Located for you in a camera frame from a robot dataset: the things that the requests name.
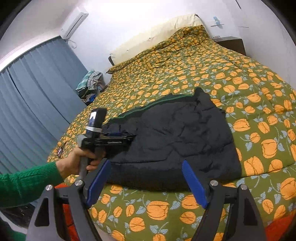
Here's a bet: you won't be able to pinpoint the black puffer jacket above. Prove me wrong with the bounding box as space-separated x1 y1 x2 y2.
103 87 242 191

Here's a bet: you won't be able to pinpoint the green sweater left forearm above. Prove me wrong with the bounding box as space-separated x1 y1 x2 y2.
0 162 64 208

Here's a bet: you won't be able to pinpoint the pile of clothes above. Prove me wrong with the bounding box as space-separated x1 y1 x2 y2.
75 70 107 105

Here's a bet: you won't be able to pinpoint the person's left hand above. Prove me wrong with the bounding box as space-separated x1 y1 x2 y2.
56 146 105 179

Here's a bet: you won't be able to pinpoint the orange knit blanket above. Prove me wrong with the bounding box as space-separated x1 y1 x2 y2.
54 182 80 241

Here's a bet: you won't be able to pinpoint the blue-grey curtain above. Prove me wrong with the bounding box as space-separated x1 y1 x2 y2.
1 37 87 174

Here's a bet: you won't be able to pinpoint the dark wooden headboard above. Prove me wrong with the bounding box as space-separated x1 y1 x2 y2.
108 55 115 66

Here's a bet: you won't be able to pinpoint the green orange floral bedspread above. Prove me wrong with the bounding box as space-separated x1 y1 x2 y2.
57 26 295 240

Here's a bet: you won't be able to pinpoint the white air conditioner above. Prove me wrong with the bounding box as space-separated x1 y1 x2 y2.
60 7 89 40

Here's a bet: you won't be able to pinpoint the cream pillow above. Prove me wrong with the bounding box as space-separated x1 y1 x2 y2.
110 14 203 65

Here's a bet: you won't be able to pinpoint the dark wooden nightstand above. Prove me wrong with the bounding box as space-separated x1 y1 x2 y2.
213 36 246 56

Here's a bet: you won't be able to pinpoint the white wardrobe doors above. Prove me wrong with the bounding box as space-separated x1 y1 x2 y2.
231 1 295 88

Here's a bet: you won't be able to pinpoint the white wall socket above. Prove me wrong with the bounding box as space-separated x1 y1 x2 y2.
210 16 224 27

